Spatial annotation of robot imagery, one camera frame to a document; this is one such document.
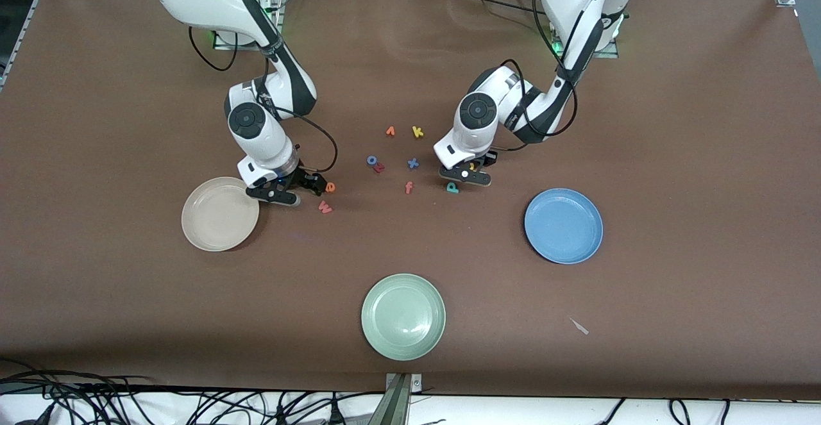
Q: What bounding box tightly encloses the beige plate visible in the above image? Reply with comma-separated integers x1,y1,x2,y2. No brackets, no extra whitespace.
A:
181,176,260,253

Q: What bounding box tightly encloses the blue plate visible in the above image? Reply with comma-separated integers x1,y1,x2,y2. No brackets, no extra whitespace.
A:
524,188,604,265

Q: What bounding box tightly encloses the green plate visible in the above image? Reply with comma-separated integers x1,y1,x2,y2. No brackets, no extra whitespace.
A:
360,273,446,362

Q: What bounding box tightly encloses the brown table cover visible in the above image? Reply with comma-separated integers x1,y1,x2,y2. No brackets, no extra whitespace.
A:
0,0,821,400

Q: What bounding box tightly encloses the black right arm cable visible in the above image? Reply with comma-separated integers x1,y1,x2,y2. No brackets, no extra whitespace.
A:
188,24,339,174

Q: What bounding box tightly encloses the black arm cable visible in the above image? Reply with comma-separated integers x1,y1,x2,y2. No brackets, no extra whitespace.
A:
494,0,626,153
188,24,339,174

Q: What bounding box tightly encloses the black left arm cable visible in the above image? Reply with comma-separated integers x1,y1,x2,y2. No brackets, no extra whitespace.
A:
494,0,626,153

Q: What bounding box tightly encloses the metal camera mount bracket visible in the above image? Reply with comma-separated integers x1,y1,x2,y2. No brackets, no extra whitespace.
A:
369,372,424,425

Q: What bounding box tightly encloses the black cable bundle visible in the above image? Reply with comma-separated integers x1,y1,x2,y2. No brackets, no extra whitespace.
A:
0,358,385,425

